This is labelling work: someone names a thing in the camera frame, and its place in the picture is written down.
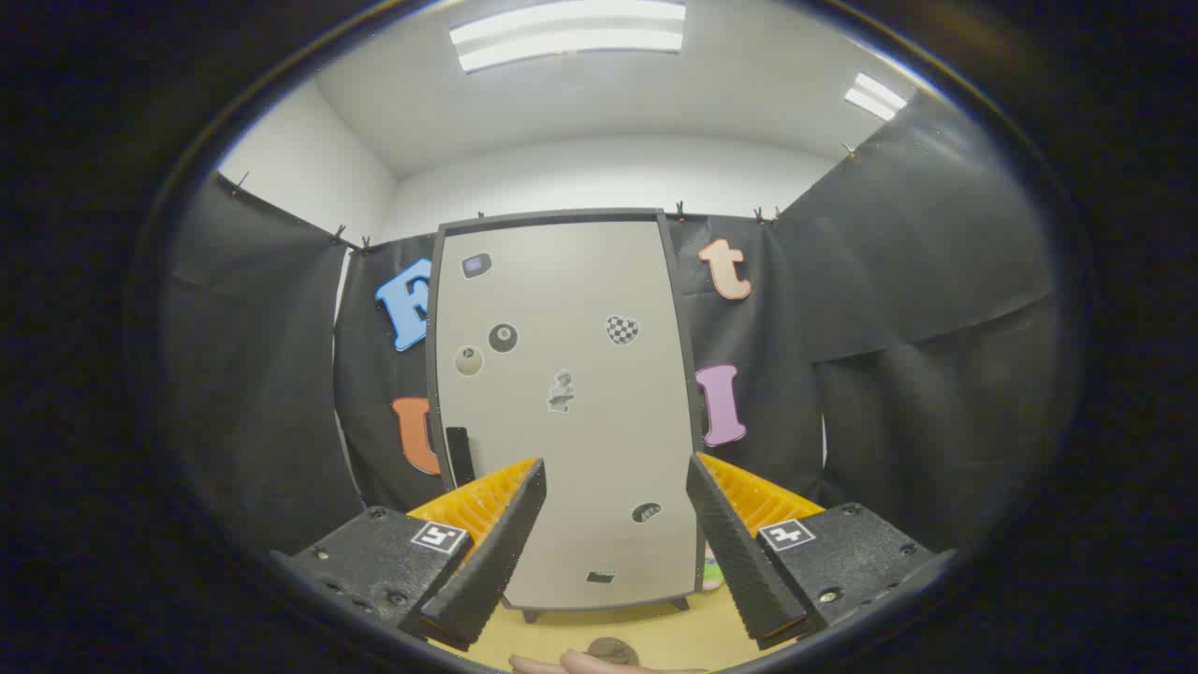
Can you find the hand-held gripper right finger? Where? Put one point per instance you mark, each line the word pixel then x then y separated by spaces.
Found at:
pixel 739 562

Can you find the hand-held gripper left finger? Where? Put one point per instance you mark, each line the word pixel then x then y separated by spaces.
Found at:
pixel 496 552

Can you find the light grey shoe cabinet door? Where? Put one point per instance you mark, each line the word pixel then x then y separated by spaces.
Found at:
pixel 571 440

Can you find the dark grey shoe cabinet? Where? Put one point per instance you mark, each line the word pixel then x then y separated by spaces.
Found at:
pixel 682 323

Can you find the pink and green plush toy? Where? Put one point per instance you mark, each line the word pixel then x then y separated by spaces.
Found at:
pixel 712 571

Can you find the black backdrop cloth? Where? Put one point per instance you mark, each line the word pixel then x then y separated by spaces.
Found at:
pixel 898 281

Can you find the small ceiling light panel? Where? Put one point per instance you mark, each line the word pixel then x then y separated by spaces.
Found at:
pixel 875 96

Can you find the long ceiling light panel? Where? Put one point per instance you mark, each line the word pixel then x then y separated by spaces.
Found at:
pixel 567 33

